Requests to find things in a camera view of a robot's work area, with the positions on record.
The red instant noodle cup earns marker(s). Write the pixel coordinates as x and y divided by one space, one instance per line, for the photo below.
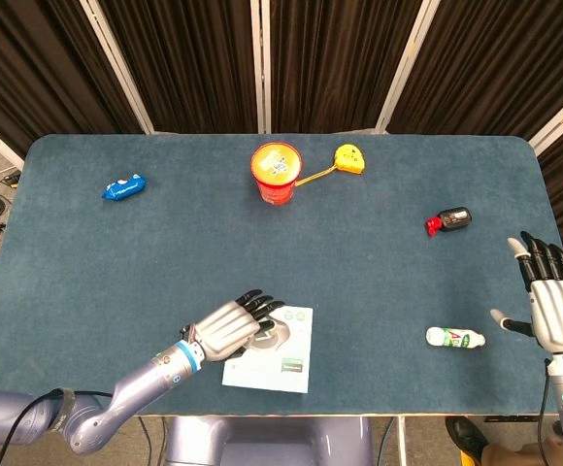
276 167

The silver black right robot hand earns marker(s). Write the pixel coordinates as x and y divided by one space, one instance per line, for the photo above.
555 310

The black pleated curtain panel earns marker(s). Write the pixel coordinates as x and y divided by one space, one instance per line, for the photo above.
184 58
335 58
505 63
29 68

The blue snack packet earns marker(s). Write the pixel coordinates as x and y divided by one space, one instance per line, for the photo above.
123 187

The grey robot torso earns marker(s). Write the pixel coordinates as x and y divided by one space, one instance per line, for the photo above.
262 442

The yellow tape measure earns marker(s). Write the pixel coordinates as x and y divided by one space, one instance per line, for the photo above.
349 157

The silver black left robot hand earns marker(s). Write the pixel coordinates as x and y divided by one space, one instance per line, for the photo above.
228 327

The black bottle with red cap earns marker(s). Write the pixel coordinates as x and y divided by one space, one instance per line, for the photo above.
453 218

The brown trouser leg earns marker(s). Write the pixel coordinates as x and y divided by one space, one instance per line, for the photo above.
519 454

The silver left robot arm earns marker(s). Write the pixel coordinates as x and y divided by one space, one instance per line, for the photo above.
131 393

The black leather shoe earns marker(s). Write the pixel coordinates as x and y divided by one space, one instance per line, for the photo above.
466 437

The white Philips speaker box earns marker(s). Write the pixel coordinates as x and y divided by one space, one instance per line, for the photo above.
293 376

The dark blue table cloth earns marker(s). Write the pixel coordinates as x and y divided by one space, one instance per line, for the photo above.
116 267

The white green drink bottle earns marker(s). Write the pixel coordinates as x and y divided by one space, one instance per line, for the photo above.
456 337

